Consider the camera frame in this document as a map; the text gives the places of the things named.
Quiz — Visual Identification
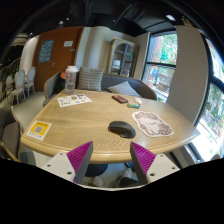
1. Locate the white dining chair far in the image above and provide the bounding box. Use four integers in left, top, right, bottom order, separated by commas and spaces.
24, 67, 36, 92

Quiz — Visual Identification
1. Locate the grey curved sofa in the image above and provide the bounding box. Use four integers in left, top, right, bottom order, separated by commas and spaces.
43, 72, 157, 106

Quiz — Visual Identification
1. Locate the striped grey flat cushion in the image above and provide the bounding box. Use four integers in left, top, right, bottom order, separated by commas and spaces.
107, 81, 139, 97

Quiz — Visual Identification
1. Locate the grey chair at left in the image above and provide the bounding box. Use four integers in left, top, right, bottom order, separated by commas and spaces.
0, 107, 22, 161

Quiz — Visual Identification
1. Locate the white printed menu sheet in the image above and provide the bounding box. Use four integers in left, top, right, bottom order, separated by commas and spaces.
57, 94, 91, 107

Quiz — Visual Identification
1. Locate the clear water bottle white lid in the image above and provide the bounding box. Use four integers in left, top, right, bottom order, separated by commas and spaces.
65, 66, 78, 94

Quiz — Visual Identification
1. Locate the wooden glass display cabinet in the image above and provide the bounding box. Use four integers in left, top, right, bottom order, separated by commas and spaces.
106, 38, 138, 77

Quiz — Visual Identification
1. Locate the blue poster on door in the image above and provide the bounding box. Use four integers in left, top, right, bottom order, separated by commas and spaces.
38, 39, 54, 63

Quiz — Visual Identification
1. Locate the yellow QR code sticker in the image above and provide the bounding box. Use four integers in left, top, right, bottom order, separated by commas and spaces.
26, 120, 52, 141

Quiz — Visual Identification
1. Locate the white paper sign on door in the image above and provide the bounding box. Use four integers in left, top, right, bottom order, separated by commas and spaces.
64, 41, 73, 47

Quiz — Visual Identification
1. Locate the dark grey computer mouse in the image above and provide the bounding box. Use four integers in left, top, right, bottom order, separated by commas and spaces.
108, 121, 136, 138

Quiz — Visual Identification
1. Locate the brown wooden door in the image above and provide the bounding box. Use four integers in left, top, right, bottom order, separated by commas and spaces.
33, 27, 84, 91

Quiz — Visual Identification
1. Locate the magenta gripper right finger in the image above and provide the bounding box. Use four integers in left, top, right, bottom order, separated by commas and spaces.
129, 141, 181, 185

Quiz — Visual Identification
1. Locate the small white pink object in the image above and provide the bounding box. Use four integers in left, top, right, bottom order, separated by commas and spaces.
134, 97, 142, 105

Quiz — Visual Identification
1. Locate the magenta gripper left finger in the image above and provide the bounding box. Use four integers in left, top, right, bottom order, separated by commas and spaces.
40, 140, 94, 185

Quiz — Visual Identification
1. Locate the green small eraser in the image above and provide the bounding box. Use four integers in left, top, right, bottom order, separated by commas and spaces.
127, 103, 140, 109

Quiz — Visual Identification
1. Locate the white dining chair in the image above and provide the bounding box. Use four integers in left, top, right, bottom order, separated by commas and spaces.
24, 67, 36, 92
11, 70, 25, 102

